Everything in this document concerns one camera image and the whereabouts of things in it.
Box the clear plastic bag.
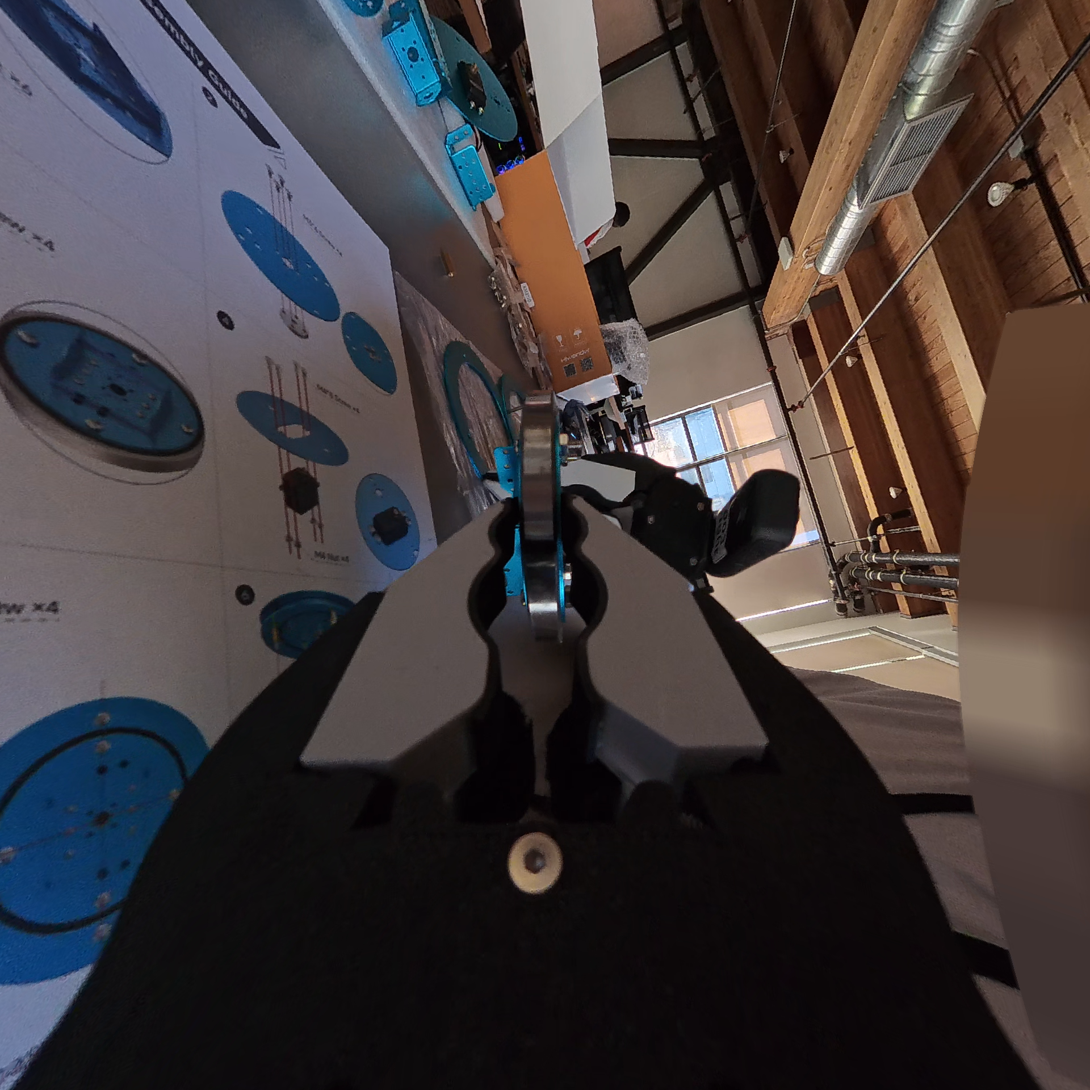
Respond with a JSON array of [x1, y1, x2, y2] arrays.
[[392, 272, 529, 546]]

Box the grey ceiling pipes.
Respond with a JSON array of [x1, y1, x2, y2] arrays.
[[830, 509, 963, 618]]

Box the blue metal box bracket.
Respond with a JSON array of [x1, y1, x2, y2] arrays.
[[380, 0, 452, 105]]

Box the silver ventilation duct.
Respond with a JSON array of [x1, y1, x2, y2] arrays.
[[813, 0, 1036, 278]]

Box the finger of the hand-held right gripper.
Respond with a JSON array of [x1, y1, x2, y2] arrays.
[[586, 488, 645, 531], [562, 452, 650, 488]]

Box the bubble wrapped black part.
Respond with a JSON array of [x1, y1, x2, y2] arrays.
[[600, 322, 652, 384]]

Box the orange cardboard box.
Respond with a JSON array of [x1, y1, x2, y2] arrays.
[[494, 0, 618, 386]]

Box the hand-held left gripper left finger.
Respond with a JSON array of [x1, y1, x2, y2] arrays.
[[298, 501, 538, 819]]

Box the white foam tray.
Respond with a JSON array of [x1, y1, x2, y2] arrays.
[[315, 0, 504, 248]]

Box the assembly guide sheet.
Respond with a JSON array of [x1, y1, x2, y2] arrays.
[[0, 0, 439, 1090]]

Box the pile of small hardware bags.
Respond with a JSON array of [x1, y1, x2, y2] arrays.
[[487, 247, 555, 384]]

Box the large glass window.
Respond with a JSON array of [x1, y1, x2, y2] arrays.
[[647, 383, 823, 555]]

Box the black monitor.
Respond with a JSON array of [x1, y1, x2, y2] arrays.
[[583, 247, 635, 329]]

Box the blue turntable bearing assembly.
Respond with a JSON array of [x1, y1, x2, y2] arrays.
[[492, 393, 584, 645]]

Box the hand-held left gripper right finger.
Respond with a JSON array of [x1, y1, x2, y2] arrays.
[[545, 496, 769, 806]]

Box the teal round metal disc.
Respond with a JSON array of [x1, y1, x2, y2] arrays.
[[424, 15, 522, 148]]

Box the blue metal U bracket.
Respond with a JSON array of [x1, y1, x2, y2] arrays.
[[443, 125, 498, 209]]

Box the black lanyard strap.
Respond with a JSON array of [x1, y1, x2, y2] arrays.
[[886, 790, 1018, 993]]

